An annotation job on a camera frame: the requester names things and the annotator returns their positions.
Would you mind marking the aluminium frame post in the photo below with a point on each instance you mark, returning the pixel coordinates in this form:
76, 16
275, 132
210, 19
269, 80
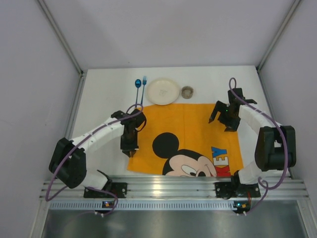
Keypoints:
59, 34
286, 20

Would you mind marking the blue metallic spoon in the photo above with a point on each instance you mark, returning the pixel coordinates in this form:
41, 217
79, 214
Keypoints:
138, 84

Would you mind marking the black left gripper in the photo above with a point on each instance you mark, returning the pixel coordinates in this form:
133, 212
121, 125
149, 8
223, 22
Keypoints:
129, 146

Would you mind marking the speckled ceramic cup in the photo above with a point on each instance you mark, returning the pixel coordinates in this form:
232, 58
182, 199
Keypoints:
187, 92

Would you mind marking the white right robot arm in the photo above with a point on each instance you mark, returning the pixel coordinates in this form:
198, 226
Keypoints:
275, 147

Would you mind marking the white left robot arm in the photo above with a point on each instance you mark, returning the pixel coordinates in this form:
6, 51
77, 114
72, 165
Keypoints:
69, 162

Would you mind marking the blue metallic fork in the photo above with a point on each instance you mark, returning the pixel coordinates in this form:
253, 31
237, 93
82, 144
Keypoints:
144, 82

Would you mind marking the aluminium mounting rail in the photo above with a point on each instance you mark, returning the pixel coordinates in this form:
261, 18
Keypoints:
176, 193

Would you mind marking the right aluminium frame post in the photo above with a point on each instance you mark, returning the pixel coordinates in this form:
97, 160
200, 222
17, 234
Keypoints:
286, 20

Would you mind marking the cream ceramic plate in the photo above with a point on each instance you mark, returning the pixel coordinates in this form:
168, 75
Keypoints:
162, 91

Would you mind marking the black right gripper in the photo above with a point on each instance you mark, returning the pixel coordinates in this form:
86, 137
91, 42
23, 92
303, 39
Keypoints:
223, 114

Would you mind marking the orange Mickey Mouse placemat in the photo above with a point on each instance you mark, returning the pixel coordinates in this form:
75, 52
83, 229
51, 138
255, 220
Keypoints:
179, 140

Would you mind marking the left aluminium frame post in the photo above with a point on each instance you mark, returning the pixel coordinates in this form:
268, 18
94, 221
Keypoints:
59, 34

